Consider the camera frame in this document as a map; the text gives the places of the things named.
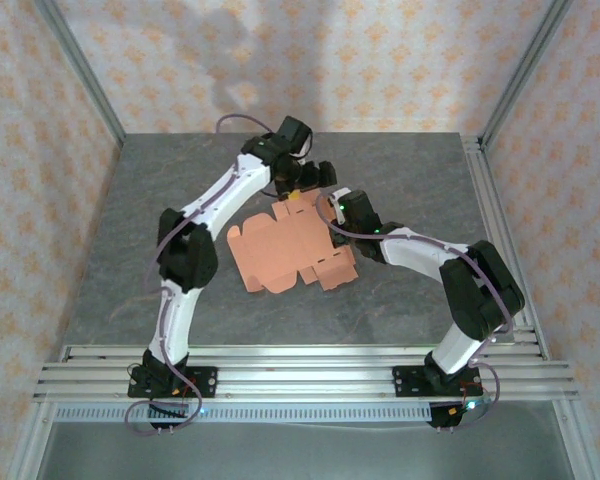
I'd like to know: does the orange cardboard paper box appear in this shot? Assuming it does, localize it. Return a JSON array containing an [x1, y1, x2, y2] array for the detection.
[[227, 192, 359, 295]]

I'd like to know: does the grey metal lower panel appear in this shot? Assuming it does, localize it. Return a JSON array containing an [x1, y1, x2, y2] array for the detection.
[[39, 422, 576, 480]]

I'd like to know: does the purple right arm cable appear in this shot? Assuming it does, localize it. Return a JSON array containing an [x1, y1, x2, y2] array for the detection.
[[315, 192, 515, 435]]

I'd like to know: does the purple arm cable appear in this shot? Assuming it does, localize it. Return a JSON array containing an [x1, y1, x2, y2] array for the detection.
[[124, 113, 281, 437], [315, 192, 515, 435]]

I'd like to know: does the wide aluminium mounting rail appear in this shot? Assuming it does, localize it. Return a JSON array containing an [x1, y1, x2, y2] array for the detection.
[[32, 343, 581, 404]]

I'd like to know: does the aluminium side rail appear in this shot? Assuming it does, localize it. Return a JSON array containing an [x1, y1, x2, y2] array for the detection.
[[462, 134, 551, 361]]

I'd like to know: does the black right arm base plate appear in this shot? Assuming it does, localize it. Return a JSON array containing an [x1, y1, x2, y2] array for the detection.
[[392, 366, 484, 400]]

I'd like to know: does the slotted grey cable duct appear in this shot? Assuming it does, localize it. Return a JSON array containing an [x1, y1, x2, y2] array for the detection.
[[54, 403, 434, 424]]

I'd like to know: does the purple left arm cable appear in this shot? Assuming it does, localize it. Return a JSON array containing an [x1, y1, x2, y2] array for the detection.
[[124, 113, 281, 437]]

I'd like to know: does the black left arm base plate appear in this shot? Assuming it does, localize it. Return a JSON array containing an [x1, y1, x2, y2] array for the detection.
[[128, 366, 219, 400]]

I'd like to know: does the aluminium corner post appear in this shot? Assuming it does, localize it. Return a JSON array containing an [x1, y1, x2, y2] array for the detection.
[[34, 0, 127, 147], [478, 0, 575, 147]]

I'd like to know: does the aluminium frame leg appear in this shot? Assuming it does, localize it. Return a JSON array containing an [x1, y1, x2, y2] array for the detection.
[[12, 399, 56, 480], [552, 399, 600, 480]]

